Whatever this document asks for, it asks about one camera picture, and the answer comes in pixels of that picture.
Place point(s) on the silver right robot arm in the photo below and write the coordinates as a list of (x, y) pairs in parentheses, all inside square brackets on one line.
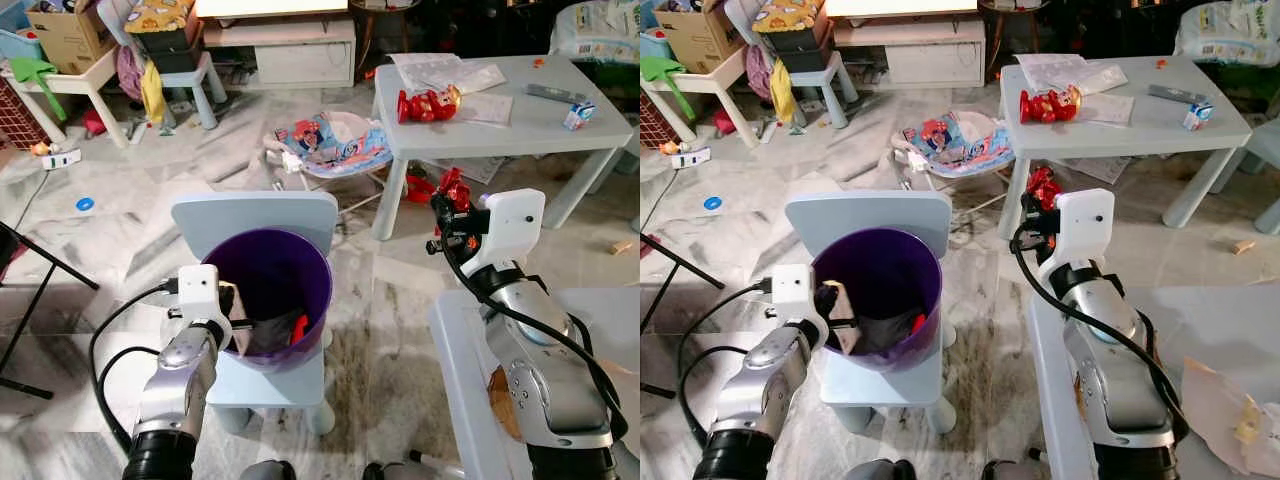
[(1115, 385), (545, 385)]

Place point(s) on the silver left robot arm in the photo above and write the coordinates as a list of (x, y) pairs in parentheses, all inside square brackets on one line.
[(178, 375), (765, 375)]

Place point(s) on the brown paper trash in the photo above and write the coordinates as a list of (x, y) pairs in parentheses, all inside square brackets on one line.
[(243, 335), (850, 335)]

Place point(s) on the red trash piece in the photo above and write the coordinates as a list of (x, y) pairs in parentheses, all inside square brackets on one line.
[(918, 325), (301, 330)]

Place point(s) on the purple plastic rubbish bin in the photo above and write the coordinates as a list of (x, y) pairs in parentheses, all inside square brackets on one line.
[(900, 270), (285, 270)]

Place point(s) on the red plastic toy piece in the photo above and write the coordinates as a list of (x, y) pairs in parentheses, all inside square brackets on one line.
[(420, 189)]

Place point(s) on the pale blue low table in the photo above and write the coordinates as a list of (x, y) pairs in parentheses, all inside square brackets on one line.
[(1140, 135), (520, 135)]

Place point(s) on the cartoon print baby bouncer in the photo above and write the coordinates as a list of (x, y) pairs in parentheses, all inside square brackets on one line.
[(335, 145), (955, 142)]

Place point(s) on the pale blue child chair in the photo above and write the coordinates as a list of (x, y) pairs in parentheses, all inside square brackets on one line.
[(255, 210), (868, 210)]

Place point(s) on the red toy figure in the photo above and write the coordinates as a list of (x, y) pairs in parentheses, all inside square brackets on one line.
[(425, 105), (1048, 105)]

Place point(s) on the small white paper sheet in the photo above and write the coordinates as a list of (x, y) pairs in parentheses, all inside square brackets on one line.
[(1110, 108), (490, 108)]

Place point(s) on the large printed paper sheet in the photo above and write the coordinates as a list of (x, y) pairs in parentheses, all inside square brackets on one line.
[(440, 70), (1065, 70)]

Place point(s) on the grey remote control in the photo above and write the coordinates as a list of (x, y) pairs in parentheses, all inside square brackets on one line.
[(1176, 94), (555, 94)]

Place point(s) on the small white blue carton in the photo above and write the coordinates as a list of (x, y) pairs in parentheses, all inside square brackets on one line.
[(578, 116), (1198, 116)]

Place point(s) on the black folding stand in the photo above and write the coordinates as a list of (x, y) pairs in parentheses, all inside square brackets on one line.
[(685, 262), (45, 262)]

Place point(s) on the grey left robot foot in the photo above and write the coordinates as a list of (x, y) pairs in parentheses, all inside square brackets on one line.
[(268, 471), (880, 470)]

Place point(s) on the grey robot foot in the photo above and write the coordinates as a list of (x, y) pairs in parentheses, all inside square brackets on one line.
[(1003, 471), (385, 471), (880, 470), (268, 471)]

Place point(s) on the small wooden block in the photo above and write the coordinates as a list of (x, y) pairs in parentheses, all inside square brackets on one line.
[(1244, 246), (623, 247)]

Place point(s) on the white plastic table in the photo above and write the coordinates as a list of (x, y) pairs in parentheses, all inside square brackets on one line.
[(470, 400), (1210, 330)]

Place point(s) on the white tv cabinet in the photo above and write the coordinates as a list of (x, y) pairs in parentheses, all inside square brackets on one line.
[(300, 55), (930, 55)]

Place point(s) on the dark wooden stool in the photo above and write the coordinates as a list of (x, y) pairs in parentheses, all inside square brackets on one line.
[(1012, 20), (385, 20)]

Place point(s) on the white power strip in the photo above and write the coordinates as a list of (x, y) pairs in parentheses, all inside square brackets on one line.
[(692, 157), (62, 159)]

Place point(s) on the grey right robot foot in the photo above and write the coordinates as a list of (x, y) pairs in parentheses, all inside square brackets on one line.
[(385, 471), (1003, 471)]

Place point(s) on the yellow cloth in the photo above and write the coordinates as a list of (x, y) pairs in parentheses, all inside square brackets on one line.
[(152, 95), (782, 95)]

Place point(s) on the pale blue stool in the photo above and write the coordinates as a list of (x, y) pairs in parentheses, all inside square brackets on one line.
[(200, 80), (830, 78)]

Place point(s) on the white diaper pack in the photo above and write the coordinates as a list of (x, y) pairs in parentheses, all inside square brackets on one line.
[(600, 30), (1230, 30)]

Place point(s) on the white marker pen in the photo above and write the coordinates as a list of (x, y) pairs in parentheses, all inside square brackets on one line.
[(435, 464)]

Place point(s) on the green plastic shovel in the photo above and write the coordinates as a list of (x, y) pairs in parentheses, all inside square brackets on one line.
[(662, 72), (32, 72)]

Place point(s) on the pink bag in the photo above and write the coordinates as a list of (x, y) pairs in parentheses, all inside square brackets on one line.
[(128, 72), (757, 72)]

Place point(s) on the white side table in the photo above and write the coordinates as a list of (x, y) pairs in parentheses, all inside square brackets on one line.
[(715, 82), (85, 85)]

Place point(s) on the black storage box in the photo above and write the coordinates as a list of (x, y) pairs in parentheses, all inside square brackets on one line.
[(170, 50), (800, 48)]

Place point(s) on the brown cardboard box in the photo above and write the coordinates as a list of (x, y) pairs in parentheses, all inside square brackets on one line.
[(70, 40), (700, 38)]

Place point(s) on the yellow printed cushion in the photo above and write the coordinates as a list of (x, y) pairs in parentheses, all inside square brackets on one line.
[(788, 14), (160, 14)]

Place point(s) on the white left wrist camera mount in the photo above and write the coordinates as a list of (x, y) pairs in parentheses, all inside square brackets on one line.
[(792, 292), (198, 292)]

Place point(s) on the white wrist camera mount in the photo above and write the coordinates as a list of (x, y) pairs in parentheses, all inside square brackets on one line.
[(198, 292), (1085, 222), (510, 225), (792, 292)]

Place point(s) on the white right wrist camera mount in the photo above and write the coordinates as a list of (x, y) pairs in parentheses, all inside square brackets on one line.
[(510, 225), (1085, 222)]

